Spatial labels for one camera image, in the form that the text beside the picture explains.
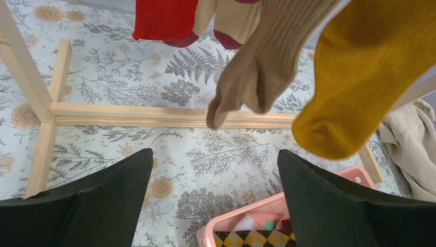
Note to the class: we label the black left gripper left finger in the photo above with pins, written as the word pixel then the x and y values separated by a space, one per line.
pixel 101 209

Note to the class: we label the beige maroon striped sock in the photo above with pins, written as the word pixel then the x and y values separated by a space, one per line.
pixel 233 22

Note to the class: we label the mustard yellow sock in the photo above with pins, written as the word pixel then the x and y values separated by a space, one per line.
pixel 366 58

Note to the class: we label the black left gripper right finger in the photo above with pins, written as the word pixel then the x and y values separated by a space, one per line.
pixel 328 210

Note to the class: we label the wooden rack frame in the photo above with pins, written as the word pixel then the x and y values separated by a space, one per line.
pixel 51 111

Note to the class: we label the red sock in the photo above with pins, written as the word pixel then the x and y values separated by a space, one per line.
pixel 161 20

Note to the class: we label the brown yellow argyle sock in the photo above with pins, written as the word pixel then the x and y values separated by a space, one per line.
pixel 258 238

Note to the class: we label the beige cloth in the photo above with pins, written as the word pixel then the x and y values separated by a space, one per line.
pixel 409 136

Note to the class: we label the tan ribbed sock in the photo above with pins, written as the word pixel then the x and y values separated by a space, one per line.
pixel 267 62

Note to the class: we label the pink patterned sock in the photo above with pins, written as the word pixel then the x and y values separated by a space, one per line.
pixel 260 221

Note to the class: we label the pink basket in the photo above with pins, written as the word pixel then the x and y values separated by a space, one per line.
pixel 226 222

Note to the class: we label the floral table mat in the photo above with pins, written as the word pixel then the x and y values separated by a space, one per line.
pixel 197 173

